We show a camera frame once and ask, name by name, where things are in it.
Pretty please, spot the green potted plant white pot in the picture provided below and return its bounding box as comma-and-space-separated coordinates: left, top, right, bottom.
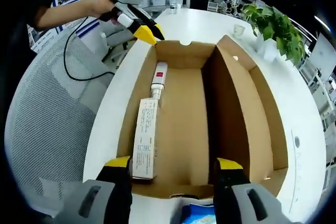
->
241, 3, 307, 63

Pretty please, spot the white pump bottle red label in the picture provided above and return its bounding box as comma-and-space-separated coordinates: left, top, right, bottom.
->
149, 61, 169, 104

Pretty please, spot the table cable cover with grommet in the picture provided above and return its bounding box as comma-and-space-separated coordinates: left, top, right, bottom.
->
287, 129, 301, 214

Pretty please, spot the person's left hand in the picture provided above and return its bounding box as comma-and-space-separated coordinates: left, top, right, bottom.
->
90, 0, 119, 22

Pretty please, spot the person's dark shirt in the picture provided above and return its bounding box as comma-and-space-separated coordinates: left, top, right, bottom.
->
26, 0, 57, 29

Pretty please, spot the clear glass cup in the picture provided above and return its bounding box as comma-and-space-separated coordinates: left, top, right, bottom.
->
169, 3, 182, 15

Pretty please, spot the blue wet wipes soft packet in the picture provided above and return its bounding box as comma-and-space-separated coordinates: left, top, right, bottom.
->
181, 202, 218, 224

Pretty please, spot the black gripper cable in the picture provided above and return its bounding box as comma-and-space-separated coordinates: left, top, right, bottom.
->
64, 15, 116, 81

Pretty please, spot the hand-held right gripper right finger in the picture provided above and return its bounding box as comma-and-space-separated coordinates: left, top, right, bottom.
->
214, 157, 297, 224

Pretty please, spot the white printed carton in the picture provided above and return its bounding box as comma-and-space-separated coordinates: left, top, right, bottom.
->
132, 98, 161, 180

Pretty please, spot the brown cardboard shoe box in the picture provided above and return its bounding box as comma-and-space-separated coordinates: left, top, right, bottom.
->
115, 34, 289, 200

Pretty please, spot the grey mesh office chair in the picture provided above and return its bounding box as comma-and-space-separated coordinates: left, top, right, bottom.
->
5, 34, 116, 209

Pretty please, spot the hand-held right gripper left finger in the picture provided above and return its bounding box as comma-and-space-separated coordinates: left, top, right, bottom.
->
41, 155, 133, 224

